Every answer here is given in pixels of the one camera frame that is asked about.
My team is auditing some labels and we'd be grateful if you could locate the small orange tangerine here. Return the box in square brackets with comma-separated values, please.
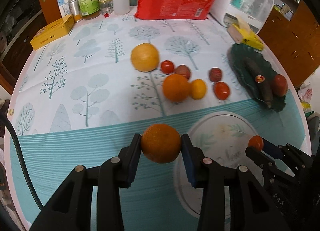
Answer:
[141, 124, 181, 164]

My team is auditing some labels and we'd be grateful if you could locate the red cherry tomato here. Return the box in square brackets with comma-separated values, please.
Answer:
[161, 60, 175, 74]
[213, 82, 230, 100]
[248, 135, 264, 151]

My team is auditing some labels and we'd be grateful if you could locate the small yellow kumquat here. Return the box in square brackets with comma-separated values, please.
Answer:
[190, 79, 207, 100]

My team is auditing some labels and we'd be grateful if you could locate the large orange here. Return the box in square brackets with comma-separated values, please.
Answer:
[162, 74, 190, 102]

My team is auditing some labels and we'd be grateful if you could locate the dark overripe banana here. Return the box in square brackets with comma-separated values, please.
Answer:
[244, 57, 273, 108]

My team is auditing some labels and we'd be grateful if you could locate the red yellow apple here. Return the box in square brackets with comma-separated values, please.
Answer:
[271, 74, 288, 97]

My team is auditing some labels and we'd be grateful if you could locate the pale yellow orange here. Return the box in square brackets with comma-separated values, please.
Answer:
[131, 43, 160, 72]

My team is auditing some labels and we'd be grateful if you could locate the printed tablecloth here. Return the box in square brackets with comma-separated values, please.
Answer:
[4, 5, 312, 231]

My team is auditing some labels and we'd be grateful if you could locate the dark green scalloped plate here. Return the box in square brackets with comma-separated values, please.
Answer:
[227, 44, 286, 112]

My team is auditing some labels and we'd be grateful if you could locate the yellow tissue pack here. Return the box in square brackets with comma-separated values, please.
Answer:
[227, 17, 264, 51]

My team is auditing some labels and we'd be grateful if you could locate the yellow tin box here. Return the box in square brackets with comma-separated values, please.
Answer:
[30, 14, 74, 50]

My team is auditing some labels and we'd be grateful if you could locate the brown wooden cabinet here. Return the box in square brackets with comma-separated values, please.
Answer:
[258, 1, 319, 88]

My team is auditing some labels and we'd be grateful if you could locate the small glass jar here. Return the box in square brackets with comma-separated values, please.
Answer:
[98, 0, 113, 15]

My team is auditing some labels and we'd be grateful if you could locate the white blue card box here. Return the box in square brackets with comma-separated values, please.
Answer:
[57, 0, 71, 17]

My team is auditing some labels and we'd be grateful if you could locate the small metal tin can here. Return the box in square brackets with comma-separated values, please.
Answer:
[68, 0, 82, 23]

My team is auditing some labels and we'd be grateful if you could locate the white cosmetics storage box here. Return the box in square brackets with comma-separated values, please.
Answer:
[209, 0, 274, 33]

